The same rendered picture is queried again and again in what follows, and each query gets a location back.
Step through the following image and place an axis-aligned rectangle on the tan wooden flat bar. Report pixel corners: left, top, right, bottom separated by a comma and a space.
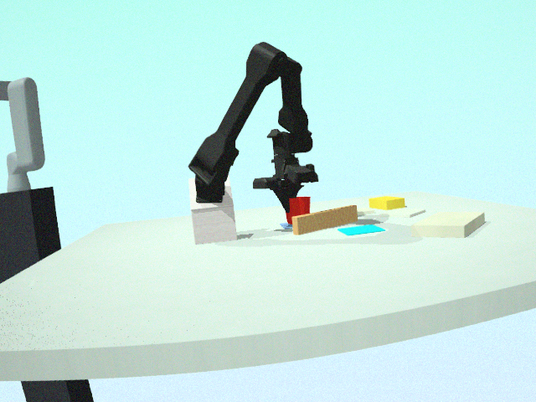
292, 205, 358, 235

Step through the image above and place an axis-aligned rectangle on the yellow rectangular block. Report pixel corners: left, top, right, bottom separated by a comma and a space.
368, 196, 405, 210

